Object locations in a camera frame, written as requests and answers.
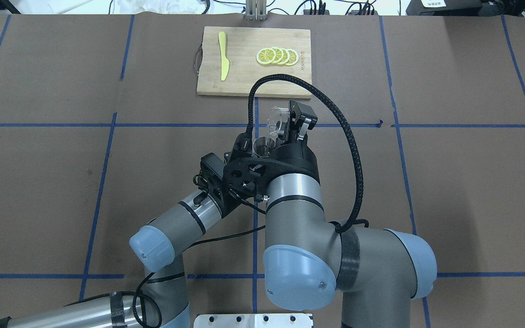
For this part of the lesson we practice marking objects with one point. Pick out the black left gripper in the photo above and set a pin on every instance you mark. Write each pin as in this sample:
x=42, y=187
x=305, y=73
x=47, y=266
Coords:
x=230, y=205

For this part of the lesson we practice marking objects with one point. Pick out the bamboo cutting board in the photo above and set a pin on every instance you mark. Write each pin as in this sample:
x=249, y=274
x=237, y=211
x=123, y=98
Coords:
x=243, y=43

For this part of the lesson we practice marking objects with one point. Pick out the rear lemon slice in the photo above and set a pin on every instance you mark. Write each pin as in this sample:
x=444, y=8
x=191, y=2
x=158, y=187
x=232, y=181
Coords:
x=293, y=57

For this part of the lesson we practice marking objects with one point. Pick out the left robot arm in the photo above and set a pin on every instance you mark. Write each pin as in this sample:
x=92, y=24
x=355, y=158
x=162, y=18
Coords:
x=160, y=300

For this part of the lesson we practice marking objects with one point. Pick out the aluminium frame post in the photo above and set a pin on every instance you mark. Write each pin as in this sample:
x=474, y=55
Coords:
x=256, y=10

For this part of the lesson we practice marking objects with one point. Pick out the clear glass cup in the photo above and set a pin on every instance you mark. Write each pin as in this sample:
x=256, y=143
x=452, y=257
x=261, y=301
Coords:
x=277, y=123

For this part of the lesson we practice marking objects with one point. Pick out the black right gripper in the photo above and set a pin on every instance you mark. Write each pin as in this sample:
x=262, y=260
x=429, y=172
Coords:
x=297, y=160

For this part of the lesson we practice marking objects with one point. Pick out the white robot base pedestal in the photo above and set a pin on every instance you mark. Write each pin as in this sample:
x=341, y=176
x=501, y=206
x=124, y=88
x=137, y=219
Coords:
x=255, y=320

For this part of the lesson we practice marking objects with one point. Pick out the steel double jigger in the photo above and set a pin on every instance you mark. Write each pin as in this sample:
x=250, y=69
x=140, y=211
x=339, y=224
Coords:
x=263, y=146

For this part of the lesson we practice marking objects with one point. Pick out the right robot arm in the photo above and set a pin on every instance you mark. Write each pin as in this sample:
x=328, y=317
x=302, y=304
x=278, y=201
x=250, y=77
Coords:
x=306, y=260

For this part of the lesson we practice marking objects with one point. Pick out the yellow plastic knife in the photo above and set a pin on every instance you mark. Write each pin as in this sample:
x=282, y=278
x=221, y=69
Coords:
x=225, y=63

